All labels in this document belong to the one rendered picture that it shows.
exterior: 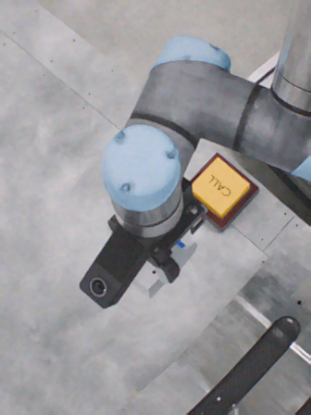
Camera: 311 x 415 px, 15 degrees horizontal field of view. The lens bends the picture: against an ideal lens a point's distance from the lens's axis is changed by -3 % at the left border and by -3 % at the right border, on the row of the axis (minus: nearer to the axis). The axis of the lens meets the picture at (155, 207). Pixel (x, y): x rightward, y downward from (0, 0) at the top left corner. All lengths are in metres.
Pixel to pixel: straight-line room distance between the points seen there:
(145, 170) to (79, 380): 0.53
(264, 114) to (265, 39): 1.46
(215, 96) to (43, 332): 0.56
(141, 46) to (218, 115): 1.45
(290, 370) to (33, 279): 0.39
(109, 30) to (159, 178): 1.53
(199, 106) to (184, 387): 0.45
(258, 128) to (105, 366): 0.54
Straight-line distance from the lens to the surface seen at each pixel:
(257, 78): 2.36
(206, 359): 1.54
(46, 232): 1.68
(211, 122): 1.21
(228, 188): 1.64
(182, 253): 1.45
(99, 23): 2.68
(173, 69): 1.22
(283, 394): 1.53
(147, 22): 2.68
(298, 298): 1.58
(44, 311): 1.65
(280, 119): 1.19
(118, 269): 1.35
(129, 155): 1.17
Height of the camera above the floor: 2.40
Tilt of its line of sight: 73 degrees down
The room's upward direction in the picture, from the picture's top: 10 degrees counter-clockwise
